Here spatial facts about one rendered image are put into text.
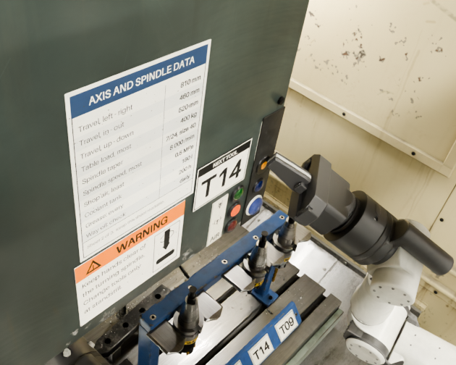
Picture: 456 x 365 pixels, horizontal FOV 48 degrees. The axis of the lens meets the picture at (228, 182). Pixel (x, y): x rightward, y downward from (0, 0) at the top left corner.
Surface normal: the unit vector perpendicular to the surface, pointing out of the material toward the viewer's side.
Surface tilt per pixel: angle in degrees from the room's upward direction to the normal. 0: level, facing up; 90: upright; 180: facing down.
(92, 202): 90
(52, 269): 90
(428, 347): 17
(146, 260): 90
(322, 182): 30
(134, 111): 90
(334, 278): 24
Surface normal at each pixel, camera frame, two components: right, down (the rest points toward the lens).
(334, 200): 0.59, -0.52
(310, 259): -0.15, -0.50
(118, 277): 0.73, 0.52
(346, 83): -0.67, 0.43
